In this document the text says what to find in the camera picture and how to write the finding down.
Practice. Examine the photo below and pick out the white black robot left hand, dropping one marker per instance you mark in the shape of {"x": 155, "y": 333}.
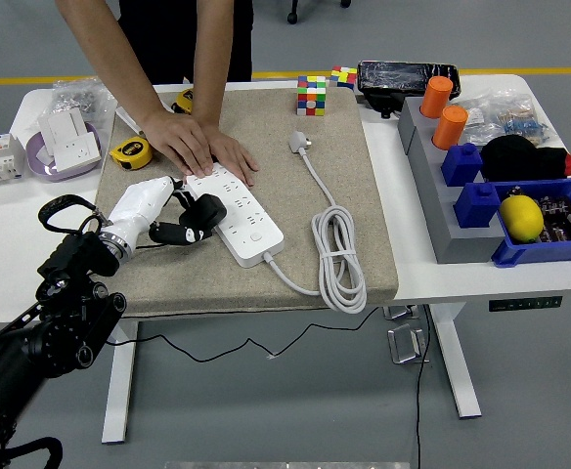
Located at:
{"x": 136, "y": 207}

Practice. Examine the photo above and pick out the person's left hand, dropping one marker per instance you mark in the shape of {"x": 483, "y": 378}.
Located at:
{"x": 235, "y": 157}

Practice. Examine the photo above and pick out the person's right hand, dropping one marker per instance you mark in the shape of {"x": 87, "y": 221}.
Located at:
{"x": 178, "y": 139}

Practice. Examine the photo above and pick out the black plug adapter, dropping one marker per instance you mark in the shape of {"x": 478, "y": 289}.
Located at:
{"x": 207, "y": 210}

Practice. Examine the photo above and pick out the white power strip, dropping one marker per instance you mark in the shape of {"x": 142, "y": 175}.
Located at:
{"x": 246, "y": 220}

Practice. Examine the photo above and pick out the person's right forearm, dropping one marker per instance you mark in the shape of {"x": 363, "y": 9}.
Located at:
{"x": 104, "y": 58}

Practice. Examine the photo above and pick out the person's left forearm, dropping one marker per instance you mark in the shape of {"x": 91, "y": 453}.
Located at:
{"x": 212, "y": 63}

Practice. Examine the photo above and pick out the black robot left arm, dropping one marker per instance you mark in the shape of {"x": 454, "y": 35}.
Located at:
{"x": 70, "y": 332}

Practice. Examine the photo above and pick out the yellow black tape measure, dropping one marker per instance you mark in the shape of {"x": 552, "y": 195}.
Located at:
{"x": 184, "y": 101}

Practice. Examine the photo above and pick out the grey-brown mat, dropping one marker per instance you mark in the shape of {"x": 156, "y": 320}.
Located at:
{"x": 266, "y": 127}

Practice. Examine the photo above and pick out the large Rubik's cube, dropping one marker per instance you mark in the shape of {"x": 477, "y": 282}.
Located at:
{"x": 311, "y": 98}

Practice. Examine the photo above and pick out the person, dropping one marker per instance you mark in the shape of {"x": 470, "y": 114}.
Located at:
{"x": 168, "y": 39}

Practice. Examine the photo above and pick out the purple bowl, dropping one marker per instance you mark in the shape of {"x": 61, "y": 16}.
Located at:
{"x": 37, "y": 168}

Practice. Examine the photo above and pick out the clear bag of screws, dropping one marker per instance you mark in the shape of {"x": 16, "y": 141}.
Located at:
{"x": 75, "y": 100}

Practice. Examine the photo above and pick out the small Rubik's cube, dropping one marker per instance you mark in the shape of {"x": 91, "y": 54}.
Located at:
{"x": 343, "y": 78}

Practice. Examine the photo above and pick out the black chair base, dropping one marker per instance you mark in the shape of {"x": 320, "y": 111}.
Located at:
{"x": 291, "y": 18}

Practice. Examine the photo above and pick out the black wrapped box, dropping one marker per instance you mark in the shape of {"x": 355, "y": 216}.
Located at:
{"x": 393, "y": 78}

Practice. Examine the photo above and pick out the grey block holder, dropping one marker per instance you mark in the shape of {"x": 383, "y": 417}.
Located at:
{"x": 432, "y": 195}

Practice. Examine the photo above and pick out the orange cylinder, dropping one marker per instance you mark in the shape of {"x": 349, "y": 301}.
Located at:
{"x": 450, "y": 128}
{"x": 436, "y": 98}

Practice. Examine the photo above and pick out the blue block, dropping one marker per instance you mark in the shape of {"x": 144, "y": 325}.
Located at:
{"x": 461, "y": 166}
{"x": 476, "y": 207}

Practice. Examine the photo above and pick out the clear bag of white parts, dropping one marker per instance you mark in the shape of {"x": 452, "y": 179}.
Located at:
{"x": 481, "y": 122}

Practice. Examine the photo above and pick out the black cloth with red end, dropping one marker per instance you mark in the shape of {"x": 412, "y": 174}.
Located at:
{"x": 515, "y": 158}

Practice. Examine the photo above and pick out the clear bag of blue parts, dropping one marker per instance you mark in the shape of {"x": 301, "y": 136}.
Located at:
{"x": 520, "y": 124}

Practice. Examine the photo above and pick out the yellow lemon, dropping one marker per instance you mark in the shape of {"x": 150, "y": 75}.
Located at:
{"x": 520, "y": 219}

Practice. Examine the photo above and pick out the blue plastic bin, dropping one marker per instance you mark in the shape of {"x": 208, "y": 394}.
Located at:
{"x": 535, "y": 251}

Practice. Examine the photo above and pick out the black table control panel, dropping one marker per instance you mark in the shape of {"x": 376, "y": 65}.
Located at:
{"x": 525, "y": 304}

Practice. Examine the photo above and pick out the dark capacitors pile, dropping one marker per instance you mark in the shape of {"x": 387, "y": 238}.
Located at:
{"x": 564, "y": 220}

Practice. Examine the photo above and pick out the white switch plate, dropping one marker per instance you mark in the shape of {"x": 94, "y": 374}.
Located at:
{"x": 128, "y": 119}

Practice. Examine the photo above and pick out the white wall socket panel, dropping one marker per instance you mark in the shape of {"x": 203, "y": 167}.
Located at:
{"x": 78, "y": 151}

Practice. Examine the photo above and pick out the silver metal bracket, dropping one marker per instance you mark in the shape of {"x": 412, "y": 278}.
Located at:
{"x": 405, "y": 344}
{"x": 400, "y": 312}

